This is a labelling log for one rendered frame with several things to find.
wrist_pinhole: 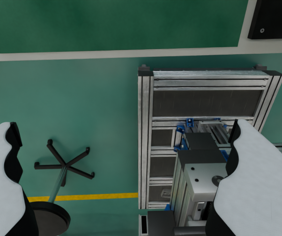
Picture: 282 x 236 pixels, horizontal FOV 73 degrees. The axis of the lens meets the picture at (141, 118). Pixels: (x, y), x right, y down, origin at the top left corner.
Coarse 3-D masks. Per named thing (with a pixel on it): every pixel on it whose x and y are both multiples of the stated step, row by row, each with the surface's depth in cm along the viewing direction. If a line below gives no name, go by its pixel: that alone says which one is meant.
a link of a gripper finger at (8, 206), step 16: (0, 128) 10; (16, 128) 11; (0, 144) 9; (16, 144) 10; (0, 160) 8; (16, 160) 9; (0, 176) 7; (16, 176) 8; (0, 192) 6; (16, 192) 6; (0, 208) 6; (16, 208) 6; (0, 224) 6; (16, 224) 6; (32, 224) 6
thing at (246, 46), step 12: (252, 0) 44; (252, 12) 45; (240, 36) 48; (180, 48) 49; (192, 48) 49; (204, 48) 49; (216, 48) 49; (228, 48) 49; (240, 48) 49; (252, 48) 50; (264, 48) 50; (276, 48) 50; (0, 60) 49; (12, 60) 49
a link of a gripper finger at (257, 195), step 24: (240, 120) 10; (240, 144) 9; (264, 144) 9; (240, 168) 7; (264, 168) 7; (216, 192) 6; (240, 192) 6; (264, 192) 6; (216, 216) 6; (240, 216) 6; (264, 216) 6
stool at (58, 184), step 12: (48, 144) 151; (60, 156) 160; (84, 156) 158; (36, 168) 163; (48, 168) 164; (60, 168) 164; (72, 168) 166; (60, 180) 150; (36, 204) 116; (48, 204) 117; (36, 216) 117; (48, 216) 118; (60, 216) 119; (48, 228) 125; (60, 228) 125
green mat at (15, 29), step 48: (0, 0) 42; (48, 0) 42; (96, 0) 43; (144, 0) 43; (192, 0) 43; (240, 0) 44; (0, 48) 47; (48, 48) 48; (96, 48) 48; (144, 48) 48
